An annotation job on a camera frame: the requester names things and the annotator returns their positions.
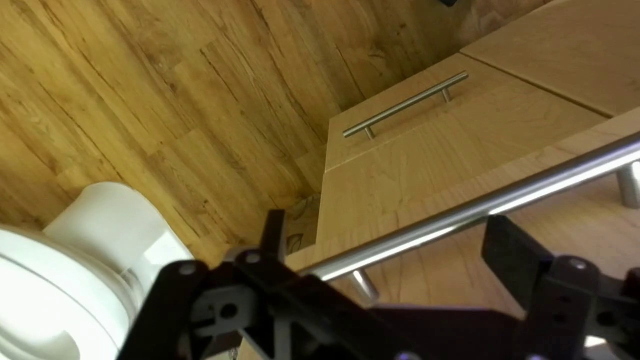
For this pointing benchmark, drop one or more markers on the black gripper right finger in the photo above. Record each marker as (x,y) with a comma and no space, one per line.
(572,300)

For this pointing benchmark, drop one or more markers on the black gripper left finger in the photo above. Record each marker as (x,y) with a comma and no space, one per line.
(267,300)

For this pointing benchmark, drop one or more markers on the white drawer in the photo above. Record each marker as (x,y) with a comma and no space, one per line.
(466,213)

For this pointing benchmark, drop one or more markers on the wooden vanity cabinet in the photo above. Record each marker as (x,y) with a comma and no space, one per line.
(572,47)

